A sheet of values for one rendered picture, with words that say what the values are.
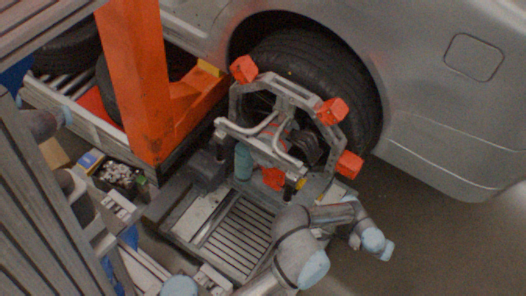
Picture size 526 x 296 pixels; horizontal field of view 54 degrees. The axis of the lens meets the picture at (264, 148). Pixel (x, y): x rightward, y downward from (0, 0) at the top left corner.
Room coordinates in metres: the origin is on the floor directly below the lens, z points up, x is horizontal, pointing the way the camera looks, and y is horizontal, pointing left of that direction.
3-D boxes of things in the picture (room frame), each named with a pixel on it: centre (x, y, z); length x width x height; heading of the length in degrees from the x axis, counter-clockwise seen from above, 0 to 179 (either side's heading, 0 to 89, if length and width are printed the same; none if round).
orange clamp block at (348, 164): (1.17, -0.36, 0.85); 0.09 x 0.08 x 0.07; 63
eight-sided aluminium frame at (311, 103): (1.30, -0.08, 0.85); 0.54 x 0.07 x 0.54; 63
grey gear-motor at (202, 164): (1.48, 0.22, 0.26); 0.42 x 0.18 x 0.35; 153
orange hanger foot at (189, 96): (1.63, 0.38, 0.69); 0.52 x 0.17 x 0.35; 153
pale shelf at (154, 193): (1.16, 0.69, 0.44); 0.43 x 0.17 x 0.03; 63
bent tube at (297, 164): (1.15, -0.11, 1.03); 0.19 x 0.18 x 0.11; 153
